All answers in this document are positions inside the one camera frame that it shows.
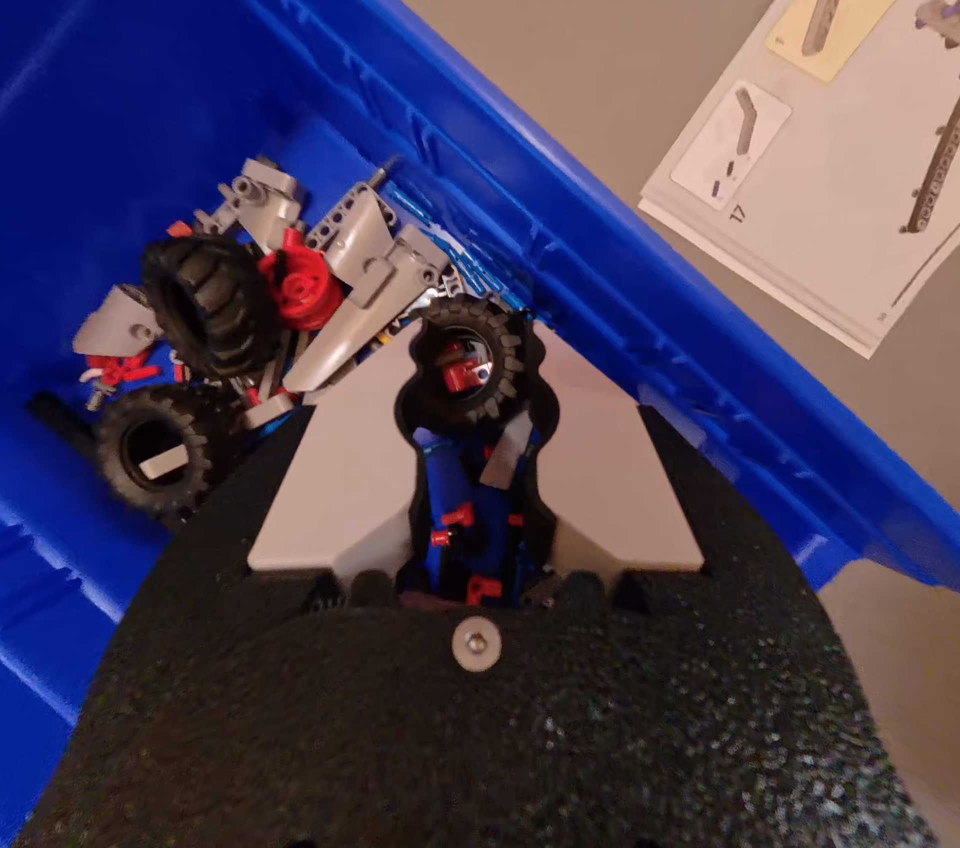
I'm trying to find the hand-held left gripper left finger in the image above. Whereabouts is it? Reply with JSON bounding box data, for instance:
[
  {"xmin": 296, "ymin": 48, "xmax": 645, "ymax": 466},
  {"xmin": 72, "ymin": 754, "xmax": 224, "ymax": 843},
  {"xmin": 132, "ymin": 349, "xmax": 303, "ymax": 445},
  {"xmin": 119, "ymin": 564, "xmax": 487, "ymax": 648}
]
[{"xmin": 246, "ymin": 335, "xmax": 426, "ymax": 584}]

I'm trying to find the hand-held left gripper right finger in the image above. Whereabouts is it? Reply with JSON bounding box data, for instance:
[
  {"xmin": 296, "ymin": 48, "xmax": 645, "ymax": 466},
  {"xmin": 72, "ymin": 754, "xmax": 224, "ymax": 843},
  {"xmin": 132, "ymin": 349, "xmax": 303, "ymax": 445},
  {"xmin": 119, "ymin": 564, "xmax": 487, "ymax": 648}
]
[{"xmin": 522, "ymin": 323, "xmax": 708, "ymax": 584}]

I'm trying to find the black toy tire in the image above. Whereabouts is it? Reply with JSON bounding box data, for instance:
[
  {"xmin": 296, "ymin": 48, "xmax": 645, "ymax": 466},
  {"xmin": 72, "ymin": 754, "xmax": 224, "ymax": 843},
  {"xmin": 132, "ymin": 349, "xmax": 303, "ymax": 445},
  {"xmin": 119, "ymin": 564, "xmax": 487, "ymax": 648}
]
[
  {"xmin": 141, "ymin": 234, "xmax": 273, "ymax": 382},
  {"xmin": 91, "ymin": 384, "xmax": 220, "ymax": 520},
  {"xmin": 411, "ymin": 296, "xmax": 531, "ymax": 426}
]

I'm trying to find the blue plastic bin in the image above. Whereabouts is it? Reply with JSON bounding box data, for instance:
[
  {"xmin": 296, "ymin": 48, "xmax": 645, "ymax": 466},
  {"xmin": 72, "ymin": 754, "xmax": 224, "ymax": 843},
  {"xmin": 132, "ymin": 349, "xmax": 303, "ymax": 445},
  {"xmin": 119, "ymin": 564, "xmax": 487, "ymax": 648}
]
[{"xmin": 0, "ymin": 0, "xmax": 960, "ymax": 834}]

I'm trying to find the red toy wheel hub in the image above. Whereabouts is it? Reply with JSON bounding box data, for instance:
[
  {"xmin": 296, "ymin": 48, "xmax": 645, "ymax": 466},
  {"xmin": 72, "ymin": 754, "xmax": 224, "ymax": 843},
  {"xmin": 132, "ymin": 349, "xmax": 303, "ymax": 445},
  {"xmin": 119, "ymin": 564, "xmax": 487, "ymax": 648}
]
[{"xmin": 258, "ymin": 246, "xmax": 348, "ymax": 331}]

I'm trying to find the pile of toy building parts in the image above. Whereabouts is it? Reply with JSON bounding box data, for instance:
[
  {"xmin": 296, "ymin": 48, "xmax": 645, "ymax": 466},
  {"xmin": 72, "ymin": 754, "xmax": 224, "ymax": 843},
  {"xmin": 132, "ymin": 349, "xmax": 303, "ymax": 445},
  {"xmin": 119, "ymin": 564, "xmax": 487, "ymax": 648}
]
[{"xmin": 71, "ymin": 154, "xmax": 541, "ymax": 605}]

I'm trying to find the building toy instruction booklet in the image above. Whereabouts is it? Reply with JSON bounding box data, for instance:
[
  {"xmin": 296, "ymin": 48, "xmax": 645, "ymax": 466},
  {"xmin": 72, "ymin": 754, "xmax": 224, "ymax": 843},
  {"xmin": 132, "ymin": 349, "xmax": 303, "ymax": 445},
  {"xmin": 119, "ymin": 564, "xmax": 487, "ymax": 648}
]
[{"xmin": 637, "ymin": 0, "xmax": 960, "ymax": 360}]

